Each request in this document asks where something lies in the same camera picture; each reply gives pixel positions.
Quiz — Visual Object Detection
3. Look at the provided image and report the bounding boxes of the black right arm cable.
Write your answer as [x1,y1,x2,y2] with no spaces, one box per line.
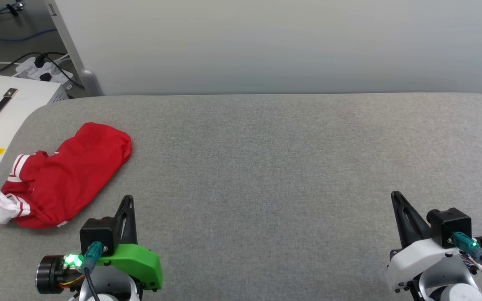
[450,232,482,293]

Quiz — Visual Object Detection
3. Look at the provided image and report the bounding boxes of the thin coloured left gripper wires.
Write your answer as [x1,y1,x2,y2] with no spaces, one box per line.
[58,271,85,290]

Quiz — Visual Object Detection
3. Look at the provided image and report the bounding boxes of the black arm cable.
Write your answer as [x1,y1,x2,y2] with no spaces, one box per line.
[450,232,482,293]
[81,241,104,301]

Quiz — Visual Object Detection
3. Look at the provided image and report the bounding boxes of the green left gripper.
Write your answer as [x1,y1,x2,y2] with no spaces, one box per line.
[36,195,163,295]

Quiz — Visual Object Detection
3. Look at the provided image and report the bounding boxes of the black clamp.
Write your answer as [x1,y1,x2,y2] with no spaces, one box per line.
[6,0,26,18]

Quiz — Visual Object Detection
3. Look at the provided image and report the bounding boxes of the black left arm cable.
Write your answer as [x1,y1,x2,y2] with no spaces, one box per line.
[81,241,104,301]

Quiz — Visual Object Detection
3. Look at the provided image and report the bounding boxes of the white partition panel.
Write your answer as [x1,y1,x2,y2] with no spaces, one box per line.
[44,0,482,97]

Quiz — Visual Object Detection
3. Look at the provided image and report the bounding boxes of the red white Bulls jersey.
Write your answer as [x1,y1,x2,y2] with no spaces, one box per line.
[0,122,133,230]

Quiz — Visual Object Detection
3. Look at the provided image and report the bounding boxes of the white power strip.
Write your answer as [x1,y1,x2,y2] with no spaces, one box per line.
[14,56,75,91]

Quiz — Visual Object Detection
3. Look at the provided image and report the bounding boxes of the white equipment box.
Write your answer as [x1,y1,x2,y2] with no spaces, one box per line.
[0,74,69,187]

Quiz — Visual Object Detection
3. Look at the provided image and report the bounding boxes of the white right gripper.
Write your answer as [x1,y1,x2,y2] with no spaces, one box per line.
[385,191,482,294]

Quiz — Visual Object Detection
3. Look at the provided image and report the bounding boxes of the black power cable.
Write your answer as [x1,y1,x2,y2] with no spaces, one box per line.
[0,51,85,90]

